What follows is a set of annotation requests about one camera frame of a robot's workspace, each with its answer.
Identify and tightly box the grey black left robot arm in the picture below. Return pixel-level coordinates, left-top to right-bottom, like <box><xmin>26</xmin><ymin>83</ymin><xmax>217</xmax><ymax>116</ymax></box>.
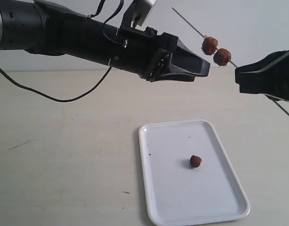
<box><xmin>0</xmin><ymin>0</ymin><xmax>210</xmax><ymax>82</ymax></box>

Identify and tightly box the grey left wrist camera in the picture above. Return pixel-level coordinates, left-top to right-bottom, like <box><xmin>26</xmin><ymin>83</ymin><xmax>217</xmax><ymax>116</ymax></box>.
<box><xmin>120</xmin><ymin>0</ymin><xmax>156</xmax><ymax>28</ymax></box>

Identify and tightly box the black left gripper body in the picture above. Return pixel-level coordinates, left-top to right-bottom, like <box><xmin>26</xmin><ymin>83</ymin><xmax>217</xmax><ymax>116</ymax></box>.
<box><xmin>108</xmin><ymin>26</ymin><xmax>179</xmax><ymax>83</ymax></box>

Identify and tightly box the metal skewer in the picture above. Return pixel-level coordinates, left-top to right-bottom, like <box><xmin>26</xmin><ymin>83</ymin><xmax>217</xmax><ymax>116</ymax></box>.
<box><xmin>172</xmin><ymin>7</ymin><xmax>289</xmax><ymax>117</ymax></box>

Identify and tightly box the white plastic tray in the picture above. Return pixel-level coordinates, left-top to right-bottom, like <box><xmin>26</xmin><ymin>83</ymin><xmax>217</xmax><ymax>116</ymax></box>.
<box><xmin>139</xmin><ymin>120</ymin><xmax>250</xmax><ymax>226</ymax></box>

